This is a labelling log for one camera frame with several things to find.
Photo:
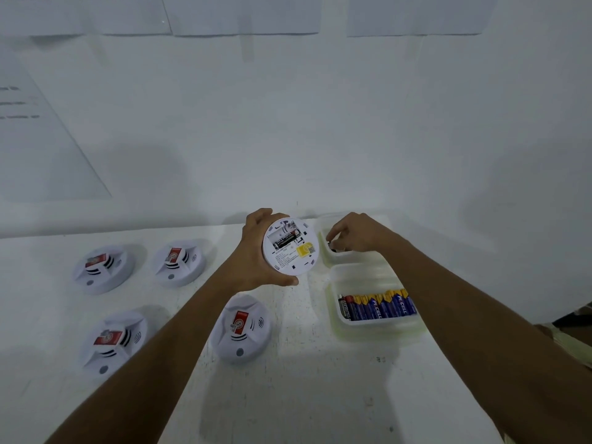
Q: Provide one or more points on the person's right hand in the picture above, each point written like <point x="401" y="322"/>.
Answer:
<point x="365" y="233"/>

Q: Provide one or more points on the person's right forearm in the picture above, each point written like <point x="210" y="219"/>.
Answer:
<point x="490" y="337"/>

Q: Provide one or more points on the row of blue yellow batteries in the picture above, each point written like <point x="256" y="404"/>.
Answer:
<point x="386" y="306"/>

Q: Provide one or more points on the person's left forearm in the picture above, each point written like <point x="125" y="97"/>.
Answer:
<point x="152" y="360"/>

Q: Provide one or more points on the clear plastic container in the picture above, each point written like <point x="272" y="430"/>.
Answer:
<point x="370" y="277"/>
<point x="351" y="258"/>

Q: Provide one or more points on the white smoke detector red label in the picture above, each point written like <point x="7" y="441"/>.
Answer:
<point x="289" y="261"/>
<point x="113" y="349"/>
<point x="243" y="332"/>
<point x="104" y="275"/>
<point x="179" y="268"/>

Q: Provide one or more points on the black bar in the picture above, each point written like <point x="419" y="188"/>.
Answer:
<point x="573" y="320"/>

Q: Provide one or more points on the person's left hand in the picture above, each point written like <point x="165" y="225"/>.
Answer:
<point x="249" y="263"/>

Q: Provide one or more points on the green brown patterned floor mat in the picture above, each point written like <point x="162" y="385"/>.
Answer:
<point x="573" y="346"/>

